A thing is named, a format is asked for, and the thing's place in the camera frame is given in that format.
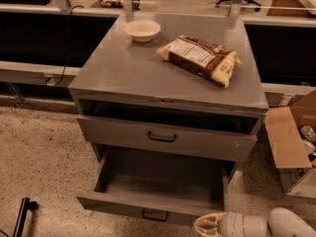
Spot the brown yellow snack bag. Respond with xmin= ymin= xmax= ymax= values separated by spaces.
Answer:
xmin=156 ymin=36 xmax=242 ymax=88

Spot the grey drawer cabinet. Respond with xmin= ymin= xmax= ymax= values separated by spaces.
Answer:
xmin=68 ymin=11 xmax=270 ymax=183

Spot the black office chair base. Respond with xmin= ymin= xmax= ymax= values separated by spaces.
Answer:
xmin=214 ymin=0 xmax=262 ymax=13

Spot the grey drawer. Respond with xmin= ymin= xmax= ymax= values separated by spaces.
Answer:
xmin=77 ymin=116 xmax=257 ymax=162
xmin=77 ymin=147 xmax=232 ymax=225

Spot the white bowl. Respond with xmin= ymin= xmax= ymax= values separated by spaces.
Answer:
xmin=124 ymin=20 xmax=161 ymax=42

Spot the black stand foot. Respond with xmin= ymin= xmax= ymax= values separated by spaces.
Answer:
xmin=13 ymin=197 xmax=39 ymax=237

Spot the black cable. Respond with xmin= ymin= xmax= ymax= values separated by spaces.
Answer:
xmin=45 ymin=5 xmax=85 ymax=87

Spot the grey bottom drawer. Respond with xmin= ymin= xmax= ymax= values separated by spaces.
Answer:
xmin=77 ymin=147 xmax=232 ymax=225

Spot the grey middle drawer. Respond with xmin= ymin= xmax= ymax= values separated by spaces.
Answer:
xmin=77 ymin=116 xmax=257 ymax=162

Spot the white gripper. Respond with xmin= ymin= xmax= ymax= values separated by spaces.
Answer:
xmin=194 ymin=212 xmax=268 ymax=237

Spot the cardboard box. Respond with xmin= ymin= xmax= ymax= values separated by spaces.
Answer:
xmin=265 ymin=91 xmax=316 ymax=198

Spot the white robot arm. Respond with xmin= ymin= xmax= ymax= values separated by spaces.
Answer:
xmin=194 ymin=207 xmax=316 ymax=237

